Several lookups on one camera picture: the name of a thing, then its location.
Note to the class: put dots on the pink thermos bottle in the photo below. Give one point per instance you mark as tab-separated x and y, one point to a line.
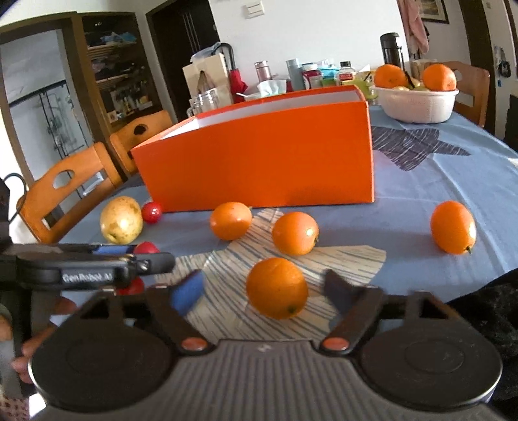
263	72

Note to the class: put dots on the tissue pack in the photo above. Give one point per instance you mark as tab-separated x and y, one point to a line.
271	88

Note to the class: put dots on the wooden shelf cabinet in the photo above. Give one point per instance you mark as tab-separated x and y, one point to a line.
124	82

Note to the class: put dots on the small orange behind front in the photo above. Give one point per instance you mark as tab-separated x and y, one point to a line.
231	220

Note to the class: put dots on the small orange far right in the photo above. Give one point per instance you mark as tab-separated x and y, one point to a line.
453	228

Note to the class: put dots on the rear yellow pear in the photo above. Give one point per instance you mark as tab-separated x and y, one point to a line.
121	221

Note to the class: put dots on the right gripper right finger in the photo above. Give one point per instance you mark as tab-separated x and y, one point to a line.
359	308

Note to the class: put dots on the white fruit bowl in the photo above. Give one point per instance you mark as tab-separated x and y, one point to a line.
417	106

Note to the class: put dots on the glass mug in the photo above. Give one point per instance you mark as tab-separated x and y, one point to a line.
204	102

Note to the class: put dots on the white pill bottle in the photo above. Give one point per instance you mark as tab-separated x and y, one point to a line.
346	73

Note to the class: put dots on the grey bottle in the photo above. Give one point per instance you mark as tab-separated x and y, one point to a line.
295	74

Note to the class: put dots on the black thermos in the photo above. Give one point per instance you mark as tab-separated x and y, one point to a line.
392	49

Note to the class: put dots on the red umbrella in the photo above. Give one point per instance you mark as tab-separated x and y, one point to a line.
237	86

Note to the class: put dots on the left orange in bowl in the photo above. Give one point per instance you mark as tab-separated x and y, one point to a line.
389	76

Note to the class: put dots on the small framed painting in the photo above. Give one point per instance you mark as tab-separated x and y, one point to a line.
433	11

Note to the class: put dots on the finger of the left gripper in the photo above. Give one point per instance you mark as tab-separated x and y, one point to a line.
112	249

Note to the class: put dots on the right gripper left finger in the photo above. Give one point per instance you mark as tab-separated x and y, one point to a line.
169	306

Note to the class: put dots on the large orange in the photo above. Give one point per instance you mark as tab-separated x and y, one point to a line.
277	288

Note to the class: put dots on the black cloth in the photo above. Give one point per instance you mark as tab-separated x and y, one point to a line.
489	339

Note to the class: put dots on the small orange kumquat front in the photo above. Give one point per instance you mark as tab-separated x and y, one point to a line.
295	233

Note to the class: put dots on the far left wooden chair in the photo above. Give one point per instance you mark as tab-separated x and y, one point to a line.
135	133

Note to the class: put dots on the near left wooden chair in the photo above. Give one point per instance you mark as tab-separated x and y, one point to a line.
60	182

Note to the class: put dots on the right orange in bowl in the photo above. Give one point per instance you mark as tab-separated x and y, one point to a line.
439	77

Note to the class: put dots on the paper shopping bag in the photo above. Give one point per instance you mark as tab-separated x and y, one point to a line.
209	73

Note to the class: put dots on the orange cardboard box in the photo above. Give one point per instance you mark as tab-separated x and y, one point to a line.
303	148

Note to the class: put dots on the blue tablecloth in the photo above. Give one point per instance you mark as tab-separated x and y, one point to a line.
387	243

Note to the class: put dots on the person's left hand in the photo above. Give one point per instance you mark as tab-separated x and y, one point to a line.
18	409

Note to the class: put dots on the small orange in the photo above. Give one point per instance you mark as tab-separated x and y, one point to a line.
231	220
453	228

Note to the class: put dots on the wall light switch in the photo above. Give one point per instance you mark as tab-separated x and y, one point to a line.
254	9

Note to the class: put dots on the red cherry tomato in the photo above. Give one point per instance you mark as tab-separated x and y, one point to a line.
146	247
151	212
135	287

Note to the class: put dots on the orange in bowl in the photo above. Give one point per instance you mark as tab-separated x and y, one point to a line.
389	76
439	77

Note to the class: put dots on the yellow green box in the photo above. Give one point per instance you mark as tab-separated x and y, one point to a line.
369	94

